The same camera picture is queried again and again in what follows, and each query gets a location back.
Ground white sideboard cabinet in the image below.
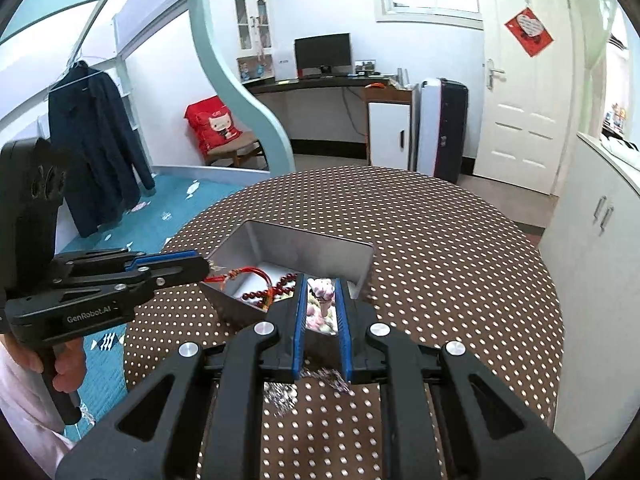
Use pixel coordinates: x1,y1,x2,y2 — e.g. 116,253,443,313
538,136,639,474

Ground silver metal tin box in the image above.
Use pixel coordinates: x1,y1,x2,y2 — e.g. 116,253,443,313
198,219,377,371

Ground black computer monitor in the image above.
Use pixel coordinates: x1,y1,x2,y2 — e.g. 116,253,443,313
294,32,352,77

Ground teal candy print mattress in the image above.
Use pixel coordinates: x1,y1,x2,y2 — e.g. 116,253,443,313
56,174,242,442

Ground white and black suitcase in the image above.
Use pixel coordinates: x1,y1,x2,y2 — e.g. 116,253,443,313
416,78,469,183

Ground dark red bead bracelet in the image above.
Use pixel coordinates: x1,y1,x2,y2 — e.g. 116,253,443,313
240,271,298,310

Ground dark navy hanging jacket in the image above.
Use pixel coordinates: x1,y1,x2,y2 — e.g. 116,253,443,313
48,61,155,237

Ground white glass door cabinet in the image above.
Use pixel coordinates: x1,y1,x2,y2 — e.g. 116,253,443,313
209,0,274,84

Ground white cloth on sideboard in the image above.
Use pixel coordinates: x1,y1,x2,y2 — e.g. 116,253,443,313
600,134,640,169

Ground light blue bunk bed frame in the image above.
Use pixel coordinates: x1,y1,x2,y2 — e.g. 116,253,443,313
0,0,298,177

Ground black desk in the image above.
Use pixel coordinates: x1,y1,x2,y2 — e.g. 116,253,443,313
243,75,400,96

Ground person's left hand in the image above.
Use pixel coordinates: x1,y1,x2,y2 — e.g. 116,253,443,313
1,334,87,393

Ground white panel door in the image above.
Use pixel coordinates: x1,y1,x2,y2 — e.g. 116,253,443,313
474,0,574,194

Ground pink bead charm bracelet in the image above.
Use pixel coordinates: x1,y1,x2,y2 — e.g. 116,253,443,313
305,277,339,334

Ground red heart door decoration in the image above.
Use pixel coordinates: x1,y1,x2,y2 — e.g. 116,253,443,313
506,8,553,58

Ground wooden chair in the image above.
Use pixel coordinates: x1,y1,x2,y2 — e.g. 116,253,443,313
204,131,265,168

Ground red cat print bag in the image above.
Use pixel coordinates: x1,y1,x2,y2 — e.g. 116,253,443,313
184,96,241,156

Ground silver chain bracelet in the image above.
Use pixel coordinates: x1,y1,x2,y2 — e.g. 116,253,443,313
261,367,359,418

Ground white drawer cabinet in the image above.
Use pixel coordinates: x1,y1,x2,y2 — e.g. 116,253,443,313
363,82,412,170

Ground brown polka dot tablecloth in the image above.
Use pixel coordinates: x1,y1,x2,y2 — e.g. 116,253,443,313
122,164,565,480

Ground red string bracelet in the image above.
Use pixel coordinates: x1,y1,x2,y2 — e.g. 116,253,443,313
203,265,276,306

